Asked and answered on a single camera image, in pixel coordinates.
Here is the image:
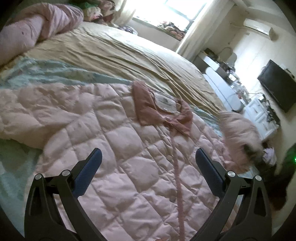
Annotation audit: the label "light blue cartoon blanket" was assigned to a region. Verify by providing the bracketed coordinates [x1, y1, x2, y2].
[0, 56, 223, 209]

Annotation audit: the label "pink rolled duvet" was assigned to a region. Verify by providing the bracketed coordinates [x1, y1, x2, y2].
[1, 3, 84, 65]

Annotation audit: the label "pink quilted down coat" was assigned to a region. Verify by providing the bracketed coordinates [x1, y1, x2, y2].
[1, 81, 260, 240]

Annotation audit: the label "pile of clothes by headboard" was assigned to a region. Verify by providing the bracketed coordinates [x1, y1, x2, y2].
[70, 0, 116, 25]

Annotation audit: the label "left cream curtain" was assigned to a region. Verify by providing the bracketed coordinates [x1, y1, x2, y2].
[111, 0, 141, 26]

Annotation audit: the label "right cream curtain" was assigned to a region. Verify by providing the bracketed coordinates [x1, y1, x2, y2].
[176, 0, 234, 61]

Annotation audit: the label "white vanity desk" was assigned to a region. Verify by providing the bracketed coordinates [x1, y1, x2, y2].
[193, 52, 244, 113]

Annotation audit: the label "black wall television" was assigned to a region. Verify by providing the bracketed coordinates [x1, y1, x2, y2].
[257, 60, 296, 113]

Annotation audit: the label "tan bed sheet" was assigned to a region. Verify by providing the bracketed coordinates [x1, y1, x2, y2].
[23, 21, 226, 112]

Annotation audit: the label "cream curtain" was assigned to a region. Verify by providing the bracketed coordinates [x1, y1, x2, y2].
[176, 0, 234, 61]
[111, 0, 141, 26]

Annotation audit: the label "white drawer dresser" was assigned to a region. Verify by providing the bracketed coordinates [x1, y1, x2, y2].
[243, 98, 280, 142]

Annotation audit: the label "clothes on window sill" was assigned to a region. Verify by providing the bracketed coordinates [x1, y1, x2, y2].
[158, 22, 187, 41]

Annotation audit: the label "white wall air conditioner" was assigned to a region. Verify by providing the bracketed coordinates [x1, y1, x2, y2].
[243, 19, 278, 41]

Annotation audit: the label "oval vanity mirror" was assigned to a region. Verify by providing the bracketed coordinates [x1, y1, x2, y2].
[218, 47, 237, 67]

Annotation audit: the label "window with dark frame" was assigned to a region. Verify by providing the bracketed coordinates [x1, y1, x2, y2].
[133, 0, 208, 30]

